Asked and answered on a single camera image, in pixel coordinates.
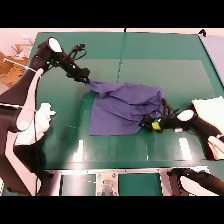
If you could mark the white folded garment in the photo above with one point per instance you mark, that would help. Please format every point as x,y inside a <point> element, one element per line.
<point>211,108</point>

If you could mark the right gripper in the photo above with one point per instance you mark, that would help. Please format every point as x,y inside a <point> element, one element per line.
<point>151,122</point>

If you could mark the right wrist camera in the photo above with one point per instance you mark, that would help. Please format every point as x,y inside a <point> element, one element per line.
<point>165,106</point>

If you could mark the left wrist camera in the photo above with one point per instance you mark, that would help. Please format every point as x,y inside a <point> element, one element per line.
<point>79,48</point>

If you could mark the brown cardboard box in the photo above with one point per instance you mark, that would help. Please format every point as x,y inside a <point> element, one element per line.
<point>11,68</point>

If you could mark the purple shirt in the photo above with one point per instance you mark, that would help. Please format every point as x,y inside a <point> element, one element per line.
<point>120,110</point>

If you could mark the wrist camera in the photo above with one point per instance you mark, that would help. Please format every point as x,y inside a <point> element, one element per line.
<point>165,106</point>
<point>79,48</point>

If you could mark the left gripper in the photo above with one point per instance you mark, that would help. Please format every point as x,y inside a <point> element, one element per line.
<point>80,74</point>

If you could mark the silver frame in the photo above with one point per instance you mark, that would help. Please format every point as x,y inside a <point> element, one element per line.
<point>106,180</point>

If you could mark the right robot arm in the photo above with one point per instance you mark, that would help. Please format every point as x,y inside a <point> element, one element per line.
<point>203,125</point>

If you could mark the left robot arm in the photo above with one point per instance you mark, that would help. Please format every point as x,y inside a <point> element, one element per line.
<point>13,96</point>

